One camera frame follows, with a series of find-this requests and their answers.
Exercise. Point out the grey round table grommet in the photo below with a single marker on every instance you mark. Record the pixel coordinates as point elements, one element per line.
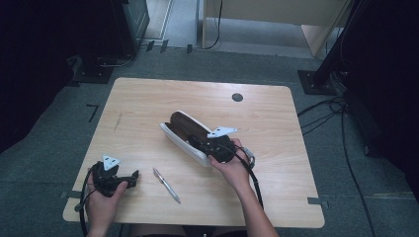
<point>237,97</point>

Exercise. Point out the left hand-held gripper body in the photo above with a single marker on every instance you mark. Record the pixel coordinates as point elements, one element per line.
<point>108,181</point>

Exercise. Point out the black cabinet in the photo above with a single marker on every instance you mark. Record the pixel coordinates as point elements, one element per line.
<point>115,29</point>

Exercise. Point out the silver pen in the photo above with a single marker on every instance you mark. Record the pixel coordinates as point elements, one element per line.
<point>166,185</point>

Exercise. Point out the grey tape strip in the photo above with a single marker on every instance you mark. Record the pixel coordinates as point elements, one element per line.
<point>67,194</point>
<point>318,201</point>

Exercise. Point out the person's right hand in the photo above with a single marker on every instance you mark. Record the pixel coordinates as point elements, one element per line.
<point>232,173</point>

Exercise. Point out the black floor tape strip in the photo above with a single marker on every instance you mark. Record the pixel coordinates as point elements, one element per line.
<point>164,46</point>
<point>150,45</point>
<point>189,48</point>

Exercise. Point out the white pencil case brown lining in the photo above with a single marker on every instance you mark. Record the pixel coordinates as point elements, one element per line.
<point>184,131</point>

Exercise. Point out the dark curtain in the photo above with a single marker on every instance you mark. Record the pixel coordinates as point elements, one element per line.
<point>392,82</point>
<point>29,65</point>

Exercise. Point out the person's left hand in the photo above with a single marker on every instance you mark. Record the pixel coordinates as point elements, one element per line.
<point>103,207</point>

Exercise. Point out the light wooden desk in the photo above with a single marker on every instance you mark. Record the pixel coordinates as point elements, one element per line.
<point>276,13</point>

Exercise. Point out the black metal stand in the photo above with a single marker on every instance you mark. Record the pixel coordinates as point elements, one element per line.
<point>324,77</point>

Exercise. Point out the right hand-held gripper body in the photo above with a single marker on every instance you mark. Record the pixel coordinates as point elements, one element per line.
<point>221,146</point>

